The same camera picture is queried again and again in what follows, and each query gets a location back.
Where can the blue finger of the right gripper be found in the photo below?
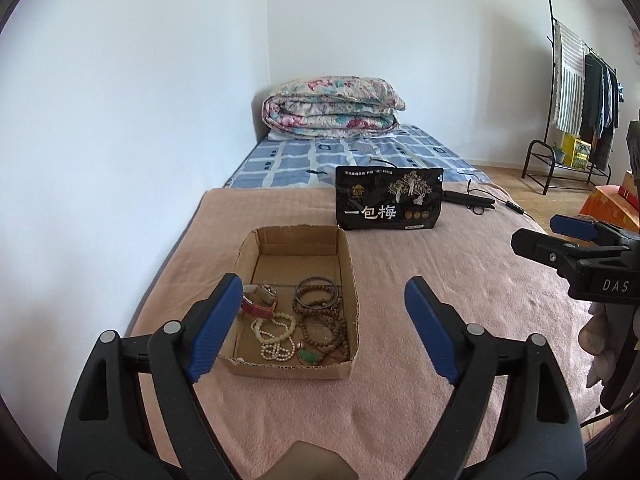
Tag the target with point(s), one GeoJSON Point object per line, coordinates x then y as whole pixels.
{"type": "Point", "coordinates": [577, 228]}

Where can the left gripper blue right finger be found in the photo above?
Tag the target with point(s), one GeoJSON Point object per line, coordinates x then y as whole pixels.
{"type": "Point", "coordinates": [437, 325]}

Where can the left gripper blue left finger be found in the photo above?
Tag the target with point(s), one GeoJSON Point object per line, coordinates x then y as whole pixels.
{"type": "Point", "coordinates": [208, 323]}

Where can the cream bead bracelet jade pendant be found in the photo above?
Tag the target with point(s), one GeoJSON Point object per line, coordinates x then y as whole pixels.
{"type": "Point", "coordinates": [276, 340]}

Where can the right hand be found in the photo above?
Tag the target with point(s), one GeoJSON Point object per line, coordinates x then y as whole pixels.
{"type": "Point", "coordinates": [611, 337]}

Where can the orange gift box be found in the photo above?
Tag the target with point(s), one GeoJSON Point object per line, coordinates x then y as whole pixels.
{"type": "Point", "coordinates": [616, 204]}

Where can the black metal rack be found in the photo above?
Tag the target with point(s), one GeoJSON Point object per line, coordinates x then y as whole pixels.
{"type": "Point", "coordinates": [540, 165]}

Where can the yellow green box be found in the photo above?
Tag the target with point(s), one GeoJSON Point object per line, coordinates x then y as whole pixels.
{"type": "Point", "coordinates": [572, 152]}

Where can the brown cardboard box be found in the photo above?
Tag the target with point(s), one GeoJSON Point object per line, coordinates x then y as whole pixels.
{"type": "Point", "coordinates": [300, 313]}

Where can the dark hanging clothes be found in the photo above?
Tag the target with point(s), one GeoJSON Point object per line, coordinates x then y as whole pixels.
{"type": "Point", "coordinates": [600, 109]}

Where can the black snack bag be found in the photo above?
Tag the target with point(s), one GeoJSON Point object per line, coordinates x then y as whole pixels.
{"type": "Point", "coordinates": [387, 198]}

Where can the blue checked bed sheet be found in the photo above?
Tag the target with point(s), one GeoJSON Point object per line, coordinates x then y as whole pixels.
{"type": "Point", "coordinates": [279, 161]}

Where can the striped hanging cloth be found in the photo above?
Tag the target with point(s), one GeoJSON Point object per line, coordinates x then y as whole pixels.
{"type": "Point", "coordinates": [568, 79]}

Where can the floral folded quilt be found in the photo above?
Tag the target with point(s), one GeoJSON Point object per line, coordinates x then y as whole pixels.
{"type": "Point", "coordinates": [332, 107]}

